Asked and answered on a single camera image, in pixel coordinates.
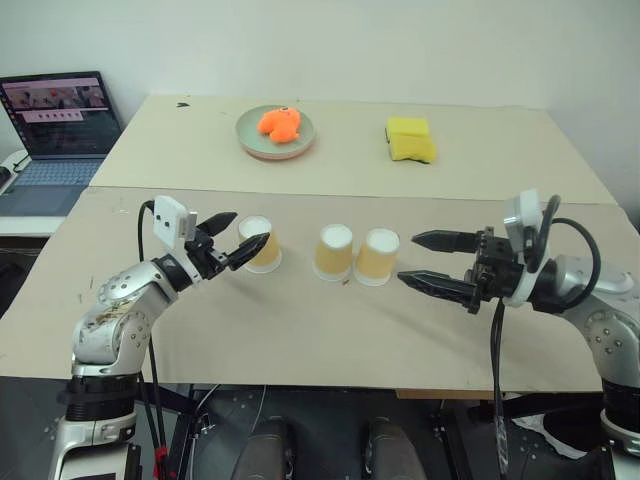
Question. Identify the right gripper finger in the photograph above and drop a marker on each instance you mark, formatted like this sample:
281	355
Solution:
440	286
450	242

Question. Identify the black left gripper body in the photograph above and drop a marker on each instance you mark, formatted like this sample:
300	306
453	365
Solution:
205	257

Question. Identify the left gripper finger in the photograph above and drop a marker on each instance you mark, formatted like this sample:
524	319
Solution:
247	250
220	222

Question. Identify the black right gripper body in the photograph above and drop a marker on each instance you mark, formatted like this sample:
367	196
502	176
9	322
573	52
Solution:
495	270

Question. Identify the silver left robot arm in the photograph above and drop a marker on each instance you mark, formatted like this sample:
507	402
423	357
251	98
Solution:
110	320

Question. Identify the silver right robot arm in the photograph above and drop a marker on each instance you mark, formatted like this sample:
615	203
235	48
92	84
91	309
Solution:
610	340

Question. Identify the tan paper cup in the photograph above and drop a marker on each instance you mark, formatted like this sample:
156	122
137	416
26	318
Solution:
267	255
332	255
375	260

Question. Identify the pale green plate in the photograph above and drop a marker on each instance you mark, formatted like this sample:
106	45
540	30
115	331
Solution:
250	135

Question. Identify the yellow sponge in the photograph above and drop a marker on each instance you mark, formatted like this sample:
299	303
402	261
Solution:
407	125
412	149

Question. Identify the orange plush toy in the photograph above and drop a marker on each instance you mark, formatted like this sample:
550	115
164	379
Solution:
280	125

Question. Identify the dark rounded shape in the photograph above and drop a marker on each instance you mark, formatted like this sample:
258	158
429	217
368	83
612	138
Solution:
265	450
392	450

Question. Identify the open grey laptop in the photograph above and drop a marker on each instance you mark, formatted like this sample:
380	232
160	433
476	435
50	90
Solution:
60	125

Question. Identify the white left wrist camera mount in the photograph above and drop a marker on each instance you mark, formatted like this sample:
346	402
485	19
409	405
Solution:
167	220

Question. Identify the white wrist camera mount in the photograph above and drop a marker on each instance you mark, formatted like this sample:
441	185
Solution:
167	220
522	210

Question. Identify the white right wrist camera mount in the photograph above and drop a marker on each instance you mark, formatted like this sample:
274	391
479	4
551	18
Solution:
522	210

